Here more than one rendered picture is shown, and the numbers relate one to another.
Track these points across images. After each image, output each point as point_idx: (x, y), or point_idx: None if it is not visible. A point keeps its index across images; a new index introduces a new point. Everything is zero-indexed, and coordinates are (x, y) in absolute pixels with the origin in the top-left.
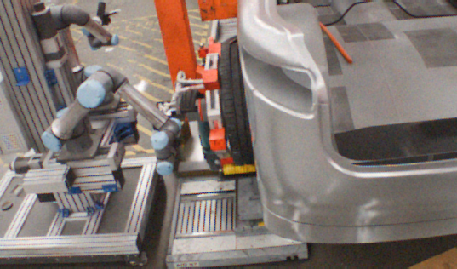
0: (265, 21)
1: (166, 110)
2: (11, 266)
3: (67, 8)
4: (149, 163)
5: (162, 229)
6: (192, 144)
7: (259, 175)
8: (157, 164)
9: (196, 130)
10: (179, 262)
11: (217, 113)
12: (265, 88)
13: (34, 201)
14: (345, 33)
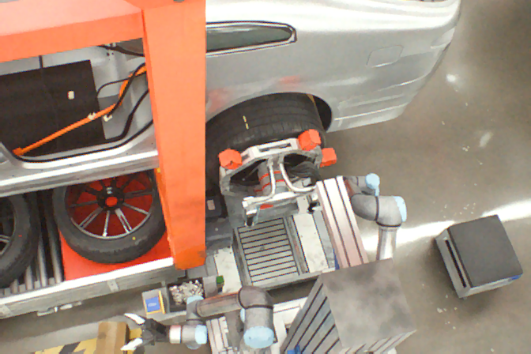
0: (453, 7)
1: (191, 284)
2: None
3: (267, 297)
4: (219, 327)
5: (286, 300)
6: (127, 318)
7: (421, 86)
8: (376, 192)
9: (93, 324)
10: None
11: (319, 147)
12: (446, 35)
13: None
14: None
